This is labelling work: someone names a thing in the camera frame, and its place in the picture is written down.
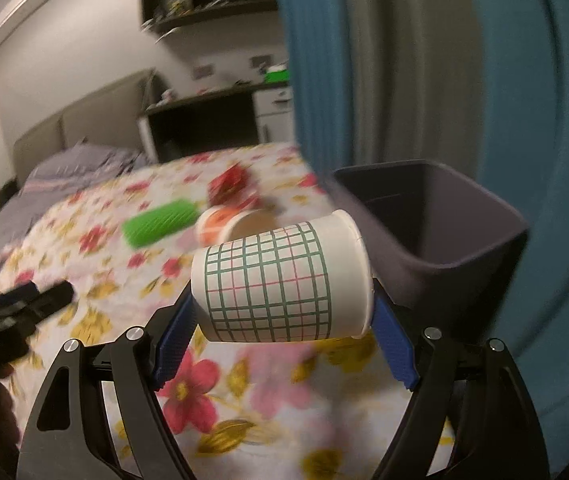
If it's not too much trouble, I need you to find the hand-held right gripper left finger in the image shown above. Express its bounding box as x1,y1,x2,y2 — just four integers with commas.
17,295,200,480

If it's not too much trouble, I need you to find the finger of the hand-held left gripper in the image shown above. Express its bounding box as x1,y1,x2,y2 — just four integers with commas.
0,280,75,333

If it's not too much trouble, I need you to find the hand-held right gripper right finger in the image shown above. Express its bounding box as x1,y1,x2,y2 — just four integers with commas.
371,290,550,480

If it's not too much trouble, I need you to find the grey plastic trash bin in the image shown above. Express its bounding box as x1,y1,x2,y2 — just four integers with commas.
333,159,530,351

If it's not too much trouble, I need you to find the grid pattern paper cup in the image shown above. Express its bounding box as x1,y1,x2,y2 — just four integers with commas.
190,208,376,343

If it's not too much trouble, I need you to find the floral printed blanket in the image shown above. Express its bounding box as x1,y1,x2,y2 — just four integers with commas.
0,141,458,480

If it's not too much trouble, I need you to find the green foam net sleeve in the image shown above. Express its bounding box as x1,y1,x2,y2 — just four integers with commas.
121,199,200,248

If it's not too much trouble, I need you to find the orange print paper cup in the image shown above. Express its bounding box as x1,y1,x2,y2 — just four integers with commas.
195,205,278,248

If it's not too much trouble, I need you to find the grey striped duvet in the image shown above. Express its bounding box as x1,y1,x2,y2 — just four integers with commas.
0,141,150,256

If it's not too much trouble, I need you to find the red plastic wrapper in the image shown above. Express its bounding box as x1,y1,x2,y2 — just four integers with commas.
207,164,260,208

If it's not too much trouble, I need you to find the grey upholstered bed headboard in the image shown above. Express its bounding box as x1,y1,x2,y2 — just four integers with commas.
13,67,158,188

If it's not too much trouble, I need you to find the dark wooden desk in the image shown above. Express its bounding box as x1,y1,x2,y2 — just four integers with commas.
137,82,293,163

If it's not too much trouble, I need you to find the white drawer cabinet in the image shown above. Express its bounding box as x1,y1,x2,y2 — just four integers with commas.
253,87,295,143

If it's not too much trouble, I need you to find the blue and grey curtain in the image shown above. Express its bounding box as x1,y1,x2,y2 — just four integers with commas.
269,0,569,480

